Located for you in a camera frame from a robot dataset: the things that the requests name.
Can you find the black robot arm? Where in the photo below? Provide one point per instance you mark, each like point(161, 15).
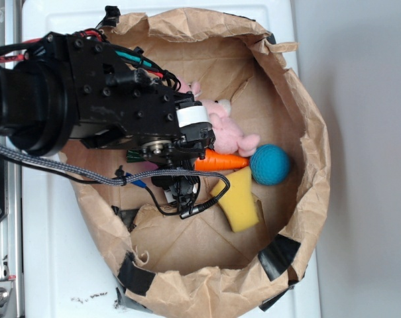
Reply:
point(64, 87)

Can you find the orange plastic toy carrot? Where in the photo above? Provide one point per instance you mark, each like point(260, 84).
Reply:
point(206, 161)

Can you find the brown paper bag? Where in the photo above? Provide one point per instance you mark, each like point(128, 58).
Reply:
point(198, 267)

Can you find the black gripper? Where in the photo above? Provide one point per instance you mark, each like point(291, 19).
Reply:
point(176, 131)

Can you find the blue dimpled ball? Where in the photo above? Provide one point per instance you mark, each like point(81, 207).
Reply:
point(270, 165)

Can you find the white plastic tray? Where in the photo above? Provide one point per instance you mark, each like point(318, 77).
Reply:
point(64, 274)

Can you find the yellow sponge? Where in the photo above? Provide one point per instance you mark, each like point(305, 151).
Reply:
point(238, 203)

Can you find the aluminium frame rail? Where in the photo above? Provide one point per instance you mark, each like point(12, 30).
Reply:
point(12, 302)

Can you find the pink plush bunny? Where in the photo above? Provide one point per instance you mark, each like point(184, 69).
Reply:
point(229, 137)

